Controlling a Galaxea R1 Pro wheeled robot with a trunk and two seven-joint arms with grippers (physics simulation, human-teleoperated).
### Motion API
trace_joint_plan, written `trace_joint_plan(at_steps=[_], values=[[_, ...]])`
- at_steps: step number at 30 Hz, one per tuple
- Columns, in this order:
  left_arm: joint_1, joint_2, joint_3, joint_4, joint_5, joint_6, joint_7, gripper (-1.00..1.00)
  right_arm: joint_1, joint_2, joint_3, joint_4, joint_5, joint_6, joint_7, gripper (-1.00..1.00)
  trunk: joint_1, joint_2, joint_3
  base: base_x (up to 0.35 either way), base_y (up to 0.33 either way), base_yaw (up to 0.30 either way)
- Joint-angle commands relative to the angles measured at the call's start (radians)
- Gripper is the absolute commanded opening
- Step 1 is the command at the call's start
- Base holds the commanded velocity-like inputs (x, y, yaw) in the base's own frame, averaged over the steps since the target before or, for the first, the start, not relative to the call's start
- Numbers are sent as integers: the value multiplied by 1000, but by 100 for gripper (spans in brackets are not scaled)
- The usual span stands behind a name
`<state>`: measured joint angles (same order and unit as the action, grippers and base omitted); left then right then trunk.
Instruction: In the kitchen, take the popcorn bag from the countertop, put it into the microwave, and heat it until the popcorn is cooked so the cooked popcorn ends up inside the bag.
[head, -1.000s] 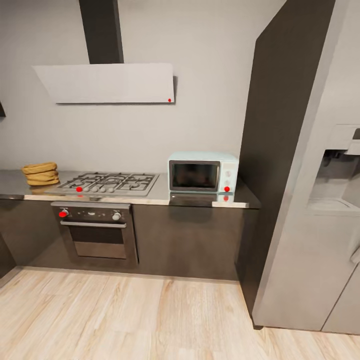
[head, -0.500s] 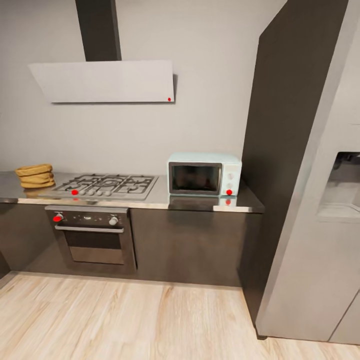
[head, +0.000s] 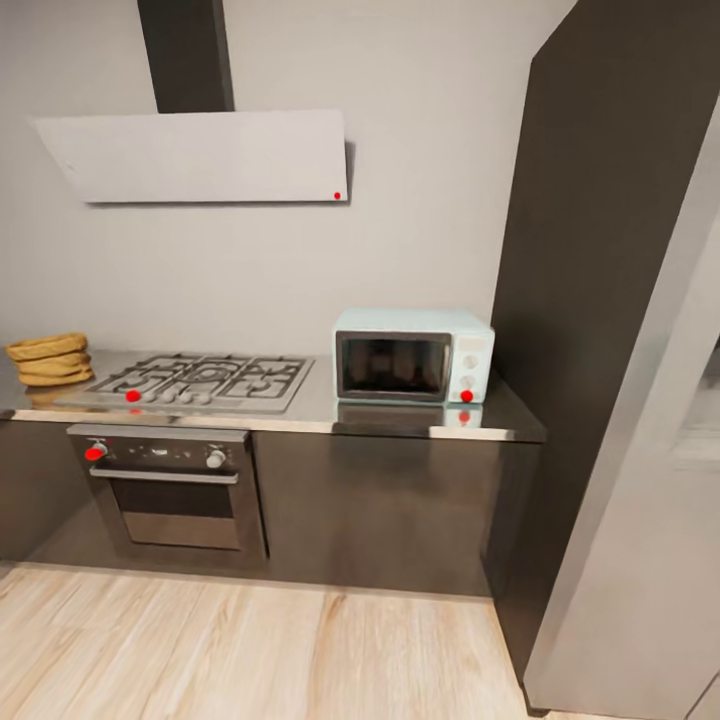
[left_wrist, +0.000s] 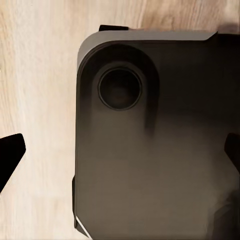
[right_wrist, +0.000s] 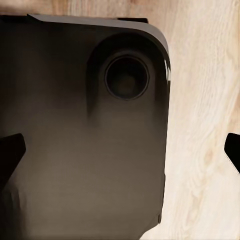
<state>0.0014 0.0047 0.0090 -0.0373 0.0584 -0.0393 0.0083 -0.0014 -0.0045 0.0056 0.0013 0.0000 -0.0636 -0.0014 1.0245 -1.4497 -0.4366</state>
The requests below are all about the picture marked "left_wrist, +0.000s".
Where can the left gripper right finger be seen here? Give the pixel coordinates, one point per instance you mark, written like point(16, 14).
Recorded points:
point(232, 149)

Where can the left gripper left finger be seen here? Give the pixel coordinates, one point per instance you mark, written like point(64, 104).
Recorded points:
point(12, 149)

